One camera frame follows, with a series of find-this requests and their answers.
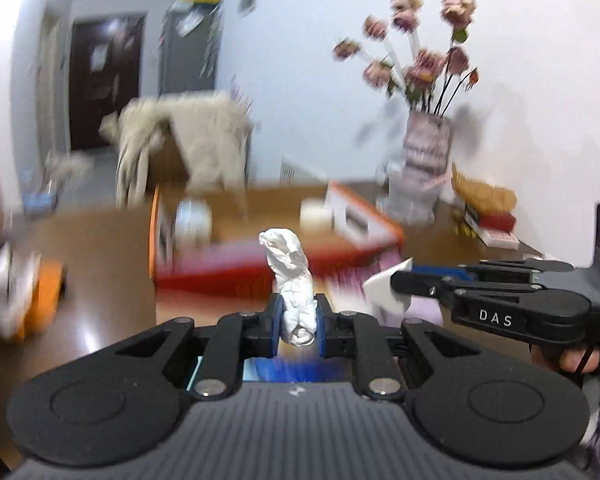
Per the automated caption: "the person's right hand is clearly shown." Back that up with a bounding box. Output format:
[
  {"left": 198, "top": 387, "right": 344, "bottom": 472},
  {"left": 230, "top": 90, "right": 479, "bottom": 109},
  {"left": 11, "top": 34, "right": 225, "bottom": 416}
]
[{"left": 555, "top": 347, "right": 600, "bottom": 375}]

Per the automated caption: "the brown cardboard box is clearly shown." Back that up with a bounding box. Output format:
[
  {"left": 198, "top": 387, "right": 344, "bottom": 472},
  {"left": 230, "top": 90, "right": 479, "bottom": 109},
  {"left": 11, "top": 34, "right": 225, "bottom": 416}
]
[{"left": 149, "top": 127, "right": 192, "bottom": 187}]

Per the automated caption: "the grey refrigerator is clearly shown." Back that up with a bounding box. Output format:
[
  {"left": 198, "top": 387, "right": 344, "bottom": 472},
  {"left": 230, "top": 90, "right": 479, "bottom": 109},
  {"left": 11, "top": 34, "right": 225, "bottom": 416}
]
[{"left": 158, "top": 0, "right": 224, "bottom": 97}]

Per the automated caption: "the blue box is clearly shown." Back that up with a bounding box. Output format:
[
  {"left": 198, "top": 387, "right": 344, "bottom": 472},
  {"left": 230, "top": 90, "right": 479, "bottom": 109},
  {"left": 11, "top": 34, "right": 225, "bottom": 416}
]
[{"left": 22, "top": 192, "right": 59, "bottom": 214}]

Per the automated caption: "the white round object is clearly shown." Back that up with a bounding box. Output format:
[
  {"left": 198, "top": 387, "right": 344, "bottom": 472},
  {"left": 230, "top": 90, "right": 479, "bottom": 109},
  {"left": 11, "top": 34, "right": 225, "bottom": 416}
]
[{"left": 175, "top": 199, "right": 214, "bottom": 249}]

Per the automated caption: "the white paper napkin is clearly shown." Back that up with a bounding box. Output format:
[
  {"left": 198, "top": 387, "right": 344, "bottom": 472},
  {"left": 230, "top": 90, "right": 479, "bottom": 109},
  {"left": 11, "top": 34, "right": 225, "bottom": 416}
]
[{"left": 361, "top": 258, "right": 414, "bottom": 322}]

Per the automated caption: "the orange pleated object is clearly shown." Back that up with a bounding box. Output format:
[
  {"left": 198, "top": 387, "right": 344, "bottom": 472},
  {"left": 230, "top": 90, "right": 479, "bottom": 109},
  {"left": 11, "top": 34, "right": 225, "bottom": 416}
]
[{"left": 452, "top": 169, "right": 519, "bottom": 214}]

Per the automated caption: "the blue patterned packet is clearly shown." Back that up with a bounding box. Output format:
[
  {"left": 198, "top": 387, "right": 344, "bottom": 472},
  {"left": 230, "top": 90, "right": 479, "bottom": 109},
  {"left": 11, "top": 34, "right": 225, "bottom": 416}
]
[{"left": 244, "top": 357, "right": 342, "bottom": 384}]

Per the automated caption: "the orange red cardboard box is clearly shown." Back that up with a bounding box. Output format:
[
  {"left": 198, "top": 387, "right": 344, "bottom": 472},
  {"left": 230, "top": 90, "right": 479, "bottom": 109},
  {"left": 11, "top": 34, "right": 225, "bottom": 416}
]
[{"left": 150, "top": 182, "right": 407, "bottom": 307}]

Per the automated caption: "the dark brown door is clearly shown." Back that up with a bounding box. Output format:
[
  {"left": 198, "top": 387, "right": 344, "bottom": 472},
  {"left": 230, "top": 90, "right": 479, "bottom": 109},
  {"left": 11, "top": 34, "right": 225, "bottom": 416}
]
[{"left": 68, "top": 13, "right": 146, "bottom": 154}]

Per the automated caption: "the beige coat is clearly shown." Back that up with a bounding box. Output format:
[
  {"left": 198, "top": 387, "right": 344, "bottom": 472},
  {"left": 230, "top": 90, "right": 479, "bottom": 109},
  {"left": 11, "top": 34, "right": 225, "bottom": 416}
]
[{"left": 99, "top": 91, "right": 257, "bottom": 221}]

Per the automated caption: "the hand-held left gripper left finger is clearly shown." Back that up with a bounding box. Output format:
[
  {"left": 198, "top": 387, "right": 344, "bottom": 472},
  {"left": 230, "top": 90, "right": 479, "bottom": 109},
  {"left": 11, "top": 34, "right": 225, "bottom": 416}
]
[{"left": 112, "top": 294, "right": 283, "bottom": 401}]

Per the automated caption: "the lilac fluffy towel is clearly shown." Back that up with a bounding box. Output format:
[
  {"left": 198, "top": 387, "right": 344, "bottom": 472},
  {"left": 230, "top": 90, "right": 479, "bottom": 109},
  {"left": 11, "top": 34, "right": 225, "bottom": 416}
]
[{"left": 405, "top": 296, "right": 446, "bottom": 324}]

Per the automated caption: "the white red box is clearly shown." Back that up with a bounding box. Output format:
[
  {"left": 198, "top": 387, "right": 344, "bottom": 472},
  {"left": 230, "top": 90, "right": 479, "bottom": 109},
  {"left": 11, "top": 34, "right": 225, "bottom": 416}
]
[{"left": 479, "top": 230, "right": 522, "bottom": 251}]

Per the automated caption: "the white cloth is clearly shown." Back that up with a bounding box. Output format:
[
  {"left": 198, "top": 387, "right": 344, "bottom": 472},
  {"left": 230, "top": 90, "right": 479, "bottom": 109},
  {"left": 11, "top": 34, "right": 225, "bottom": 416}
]
[{"left": 258, "top": 228, "right": 317, "bottom": 347}]

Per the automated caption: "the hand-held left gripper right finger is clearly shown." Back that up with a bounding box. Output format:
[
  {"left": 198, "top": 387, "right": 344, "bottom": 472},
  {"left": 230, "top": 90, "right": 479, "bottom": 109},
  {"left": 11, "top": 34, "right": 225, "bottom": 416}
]
[{"left": 314, "top": 294, "right": 475, "bottom": 401}]

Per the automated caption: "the white interior door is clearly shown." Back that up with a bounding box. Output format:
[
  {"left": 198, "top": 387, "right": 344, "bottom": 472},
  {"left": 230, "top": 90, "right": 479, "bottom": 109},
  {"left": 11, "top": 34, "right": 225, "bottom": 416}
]
[{"left": 34, "top": 19, "right": 71, "bottom": 157}]

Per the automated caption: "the red book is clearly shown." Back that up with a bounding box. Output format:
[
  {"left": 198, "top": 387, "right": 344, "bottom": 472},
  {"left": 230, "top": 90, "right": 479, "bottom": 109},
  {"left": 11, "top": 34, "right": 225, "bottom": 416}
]
[{"left": 466, "top": 210, "right": 517, "bottom": 234}]

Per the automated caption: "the orange bag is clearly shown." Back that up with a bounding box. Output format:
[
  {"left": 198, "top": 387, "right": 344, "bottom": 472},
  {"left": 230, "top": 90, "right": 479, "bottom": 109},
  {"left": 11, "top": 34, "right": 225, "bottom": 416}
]
[{"left": 22, "top": 259, "right": 67, "bottom": 339}]

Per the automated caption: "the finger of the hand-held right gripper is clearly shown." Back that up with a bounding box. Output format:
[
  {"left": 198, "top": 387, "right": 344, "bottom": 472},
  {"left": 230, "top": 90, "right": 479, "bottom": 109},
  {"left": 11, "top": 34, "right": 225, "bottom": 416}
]
[
  {"left": 390, "top": 269, "right": 593, "bottom": 346},
  {"left": 411, "top": 258, "right": 577, "bottom": 291}
]

